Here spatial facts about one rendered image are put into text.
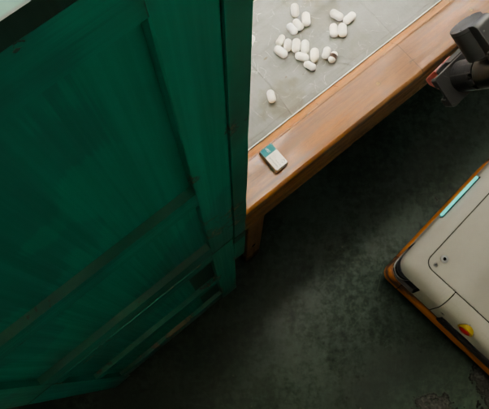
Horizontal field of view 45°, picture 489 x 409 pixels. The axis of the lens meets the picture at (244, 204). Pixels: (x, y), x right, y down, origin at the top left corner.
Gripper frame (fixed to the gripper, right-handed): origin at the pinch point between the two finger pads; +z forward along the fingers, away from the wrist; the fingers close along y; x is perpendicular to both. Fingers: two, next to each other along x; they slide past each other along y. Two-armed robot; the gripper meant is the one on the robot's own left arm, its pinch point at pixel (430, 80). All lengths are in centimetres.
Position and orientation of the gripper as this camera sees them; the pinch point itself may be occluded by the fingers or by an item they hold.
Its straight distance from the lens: 123.3
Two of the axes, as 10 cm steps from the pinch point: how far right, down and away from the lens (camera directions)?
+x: 6.2, 7.3, 2.9
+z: -3.3, -0.9, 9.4
